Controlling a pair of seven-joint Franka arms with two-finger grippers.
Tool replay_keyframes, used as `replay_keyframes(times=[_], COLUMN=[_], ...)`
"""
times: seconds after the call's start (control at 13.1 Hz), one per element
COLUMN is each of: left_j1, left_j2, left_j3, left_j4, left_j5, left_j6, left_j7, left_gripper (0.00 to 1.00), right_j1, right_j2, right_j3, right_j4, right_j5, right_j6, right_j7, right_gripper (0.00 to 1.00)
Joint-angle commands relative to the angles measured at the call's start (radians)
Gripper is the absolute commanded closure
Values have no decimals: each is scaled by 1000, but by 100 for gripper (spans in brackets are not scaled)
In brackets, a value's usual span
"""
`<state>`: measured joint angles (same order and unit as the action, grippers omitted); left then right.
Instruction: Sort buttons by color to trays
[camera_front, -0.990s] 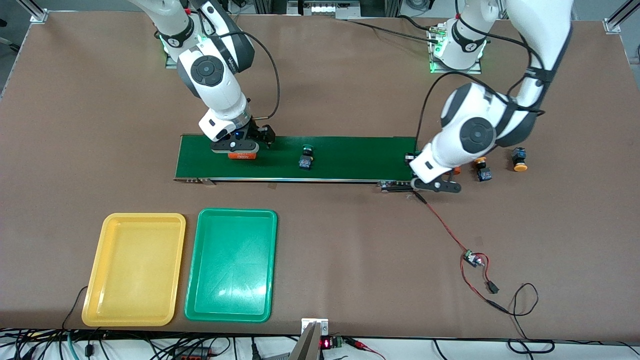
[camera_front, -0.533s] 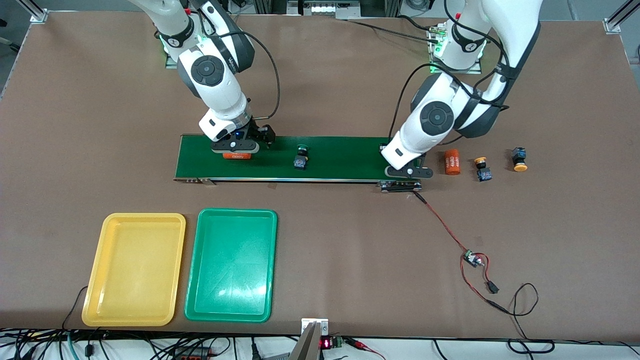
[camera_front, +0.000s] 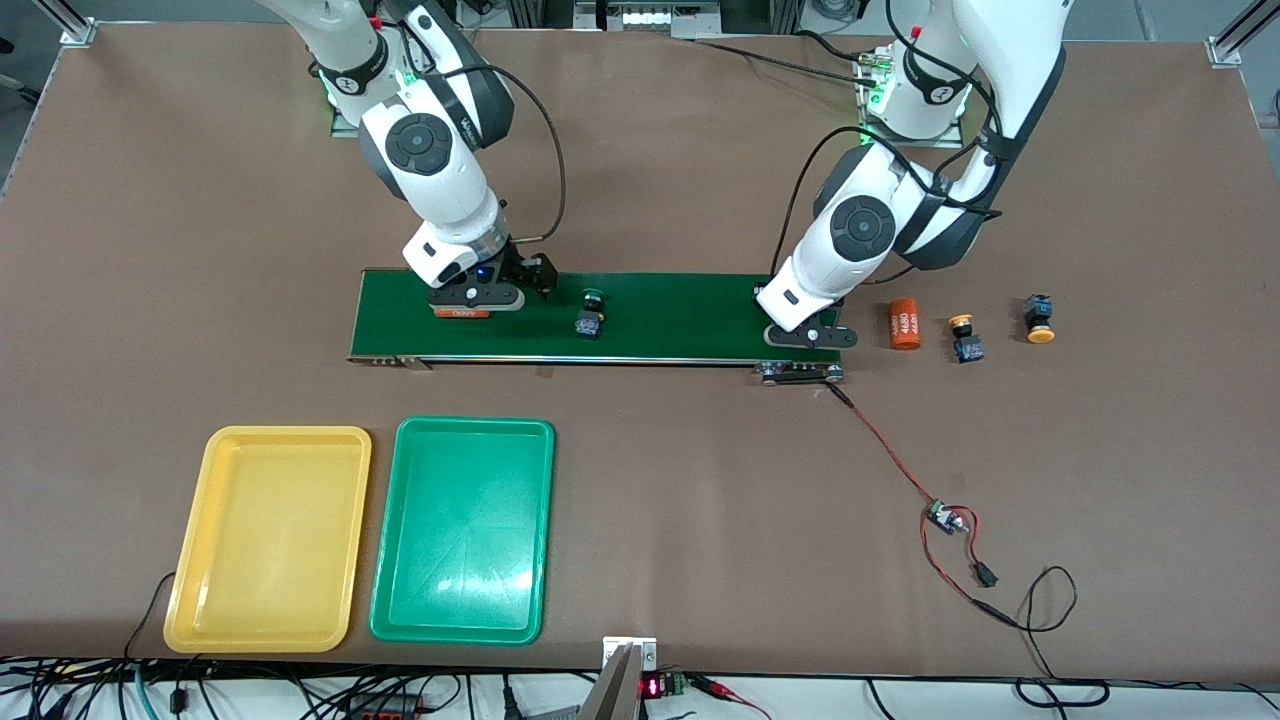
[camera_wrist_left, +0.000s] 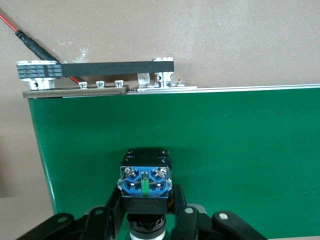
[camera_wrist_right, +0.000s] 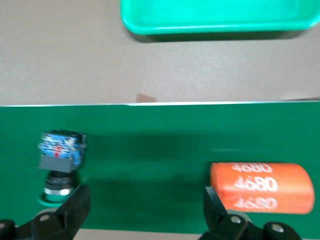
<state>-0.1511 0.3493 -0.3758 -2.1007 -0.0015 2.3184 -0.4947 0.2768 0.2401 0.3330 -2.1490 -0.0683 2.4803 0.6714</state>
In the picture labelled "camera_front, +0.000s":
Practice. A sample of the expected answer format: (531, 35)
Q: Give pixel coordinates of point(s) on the yellow plastic tray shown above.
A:
(265, 540)

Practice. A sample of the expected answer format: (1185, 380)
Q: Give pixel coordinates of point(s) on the green belt conveyor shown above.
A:
(680, 320)

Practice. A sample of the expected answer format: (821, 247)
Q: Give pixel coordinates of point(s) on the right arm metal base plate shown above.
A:
(345, 122)

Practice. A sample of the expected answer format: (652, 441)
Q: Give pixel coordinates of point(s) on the aluminium frame post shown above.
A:
(78, 32)
(1228, 48)

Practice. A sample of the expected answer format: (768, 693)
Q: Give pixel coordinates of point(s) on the small green circuit board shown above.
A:
(940, 515)

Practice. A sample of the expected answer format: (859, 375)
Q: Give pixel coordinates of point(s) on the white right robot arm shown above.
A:
(440, 190)

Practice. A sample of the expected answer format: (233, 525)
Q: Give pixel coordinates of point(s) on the yellow push button switch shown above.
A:
(1038, 318)
(965, 345)

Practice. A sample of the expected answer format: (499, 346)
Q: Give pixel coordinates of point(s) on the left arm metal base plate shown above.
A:
(866, 125)

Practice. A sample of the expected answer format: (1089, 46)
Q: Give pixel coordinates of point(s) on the metal device with lights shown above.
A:
(650, 18)

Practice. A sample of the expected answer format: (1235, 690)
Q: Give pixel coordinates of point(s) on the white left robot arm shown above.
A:
(860, 230)

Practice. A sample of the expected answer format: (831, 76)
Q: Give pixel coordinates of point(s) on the green plastic tray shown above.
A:
(460, 560)

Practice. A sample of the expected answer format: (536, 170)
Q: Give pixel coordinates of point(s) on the green push button switch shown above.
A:
(589, 322)

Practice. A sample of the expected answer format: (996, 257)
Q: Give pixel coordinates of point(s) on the silver camera mount bracket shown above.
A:
(620, 690)

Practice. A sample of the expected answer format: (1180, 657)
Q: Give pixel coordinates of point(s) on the red digit display module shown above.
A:
(652, 687)

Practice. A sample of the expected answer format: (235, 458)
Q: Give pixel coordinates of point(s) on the black plug connector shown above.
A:
(985, 574)

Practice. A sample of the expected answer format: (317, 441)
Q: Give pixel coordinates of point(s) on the orange power strip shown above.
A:
(385, 708)

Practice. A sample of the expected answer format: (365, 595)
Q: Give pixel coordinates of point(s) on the orange cylinder white 4680 print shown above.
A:
(905, 324)
(465, 314)

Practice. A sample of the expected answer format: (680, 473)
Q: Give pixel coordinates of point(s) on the red alligator clip lead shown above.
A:
(725, 690)

